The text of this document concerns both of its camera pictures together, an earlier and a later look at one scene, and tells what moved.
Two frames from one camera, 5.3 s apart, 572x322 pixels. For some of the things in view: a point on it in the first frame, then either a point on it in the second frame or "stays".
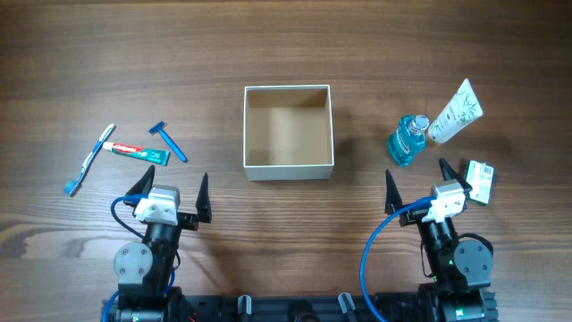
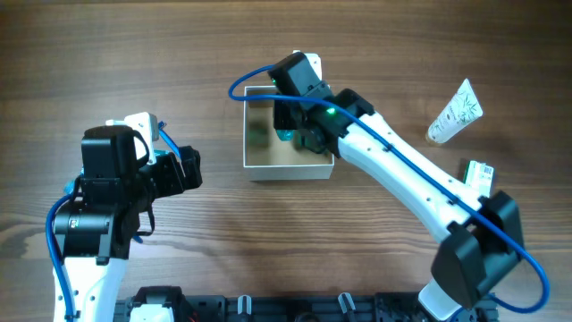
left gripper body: x=186 y=220 -> x=180 y=170
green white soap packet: x=480 y=176 stays
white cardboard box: x=288 y=133 stays
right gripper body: x=410 y=217 -> x=286 y=120
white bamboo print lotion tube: x=457 y=117 stays
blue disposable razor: x=159 y=128 stays
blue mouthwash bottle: x=408 y=139 -> x=285 y=135
